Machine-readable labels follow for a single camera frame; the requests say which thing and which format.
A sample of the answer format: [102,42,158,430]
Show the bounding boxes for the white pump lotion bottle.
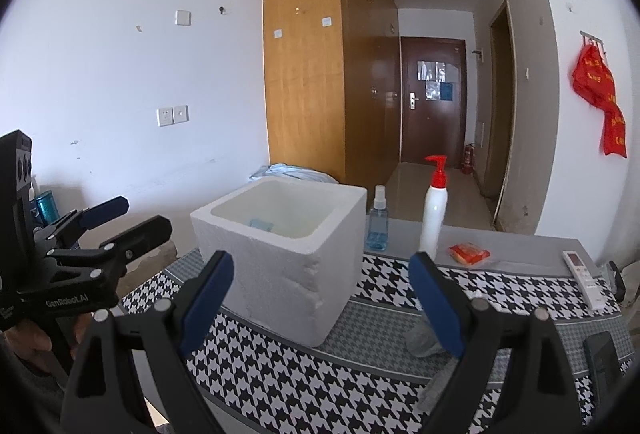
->
[419,155,448,261]

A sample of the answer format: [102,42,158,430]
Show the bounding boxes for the white remote control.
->
[562,251,606,311]

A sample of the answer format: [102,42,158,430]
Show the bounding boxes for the blue spray bottle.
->
[366,185,388,252]

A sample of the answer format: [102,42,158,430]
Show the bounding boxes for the blue face mask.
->
[250,219,273,232]

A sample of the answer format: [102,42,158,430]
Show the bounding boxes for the red snack packet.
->
[449,243,490,266]

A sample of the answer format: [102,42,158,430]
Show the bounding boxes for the wooden wardrobe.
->
[264,0,400,191]

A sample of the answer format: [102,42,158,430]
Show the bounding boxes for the red cloth bags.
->
[572,41,627,158]

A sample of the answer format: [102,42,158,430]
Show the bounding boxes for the person's left hand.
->
[3,314,92,372]

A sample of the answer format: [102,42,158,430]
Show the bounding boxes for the white styrofoam box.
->
[191,177,368,347]

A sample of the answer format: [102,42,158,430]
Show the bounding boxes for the side doorway frame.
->
[483,0,516,229]

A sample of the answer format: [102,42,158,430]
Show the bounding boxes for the white wall socket pair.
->
[156,105,189,128]

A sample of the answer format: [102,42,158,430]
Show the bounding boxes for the white wall switch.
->
[175,10,192,26]

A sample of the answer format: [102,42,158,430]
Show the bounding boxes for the light blue crumpled sheet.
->
[248,163,337,184]

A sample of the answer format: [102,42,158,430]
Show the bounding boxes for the houndstooth table cloth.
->
[119,245,632,434]

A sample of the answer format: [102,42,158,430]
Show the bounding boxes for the red fire extinguisher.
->
[461,143,475,175]

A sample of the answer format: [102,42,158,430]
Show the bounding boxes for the black smartphone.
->
[584,331,622,406]

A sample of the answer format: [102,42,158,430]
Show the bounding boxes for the dark brown entrance door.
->
[400,37,468,169]

